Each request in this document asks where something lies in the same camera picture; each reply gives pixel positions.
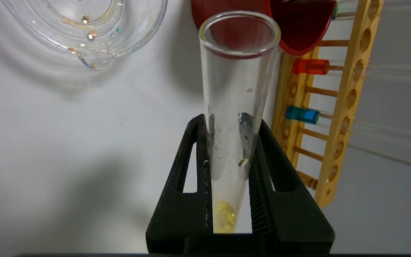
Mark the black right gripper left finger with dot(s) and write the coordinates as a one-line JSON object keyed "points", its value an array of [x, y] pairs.
{"points": [[177, 214]]}

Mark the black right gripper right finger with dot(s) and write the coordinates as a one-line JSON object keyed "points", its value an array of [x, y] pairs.
{"points": [[298, 221]]}

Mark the test tube with blue pigment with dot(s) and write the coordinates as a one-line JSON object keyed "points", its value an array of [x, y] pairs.
{"points": [[302, 115]]}

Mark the test tube with yellow pigment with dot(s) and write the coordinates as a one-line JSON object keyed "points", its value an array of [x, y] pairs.
{"points": [[234, 107]]}

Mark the wooden test tube rack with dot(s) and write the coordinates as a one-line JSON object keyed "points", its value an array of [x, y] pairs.
{"points": [[348, 100]]}

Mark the test tube with red pigment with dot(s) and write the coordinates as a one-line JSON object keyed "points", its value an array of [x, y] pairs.
{"points": [[310, 66]]}

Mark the test tube with teal pigment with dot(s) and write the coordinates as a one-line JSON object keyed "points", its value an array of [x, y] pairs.
{"points": [[334, 12]]}

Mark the clear glass beaker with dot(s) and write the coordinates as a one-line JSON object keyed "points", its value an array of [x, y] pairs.
{"points": [[137, 35]]}

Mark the dark red plastic cup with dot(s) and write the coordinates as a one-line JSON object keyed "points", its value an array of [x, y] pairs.
{"points": [[305, 25]]}

